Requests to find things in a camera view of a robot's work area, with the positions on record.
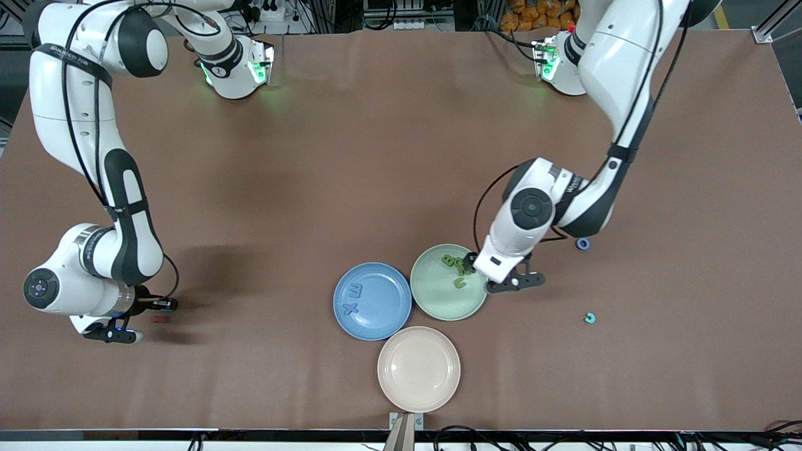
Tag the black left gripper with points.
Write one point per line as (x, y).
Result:
(468, 264)

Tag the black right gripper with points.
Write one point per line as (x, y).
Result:
(143, 302)

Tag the green letter N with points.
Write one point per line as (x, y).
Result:
(465, 269)

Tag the green capital letter B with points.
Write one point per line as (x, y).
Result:
(447, 259)

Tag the blue letter E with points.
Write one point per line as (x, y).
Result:
(356, 290)

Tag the blue letter x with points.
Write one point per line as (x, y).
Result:
(351, 307)

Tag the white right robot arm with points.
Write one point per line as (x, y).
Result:
(75, 294)

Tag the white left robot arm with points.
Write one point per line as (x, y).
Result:
(514, 241)

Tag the green plate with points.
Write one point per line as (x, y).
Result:
(432, 300)

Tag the blue plate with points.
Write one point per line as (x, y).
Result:
(388, 326)

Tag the blue letter O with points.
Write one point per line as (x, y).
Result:
(578, 243)

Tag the beige plate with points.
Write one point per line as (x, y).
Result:
(418, 369)

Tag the brown table cover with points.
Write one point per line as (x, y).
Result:
(401, 156)

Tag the white power strip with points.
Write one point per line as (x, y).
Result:
(407, 25)

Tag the bag of oranges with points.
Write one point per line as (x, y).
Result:
(529, 12)

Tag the power strip with black plugs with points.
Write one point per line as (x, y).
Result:
(266, 11)

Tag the metal bracket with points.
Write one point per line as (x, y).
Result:
(406, 426)

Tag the aluminium frame profile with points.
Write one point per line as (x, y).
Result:
(774, 22)

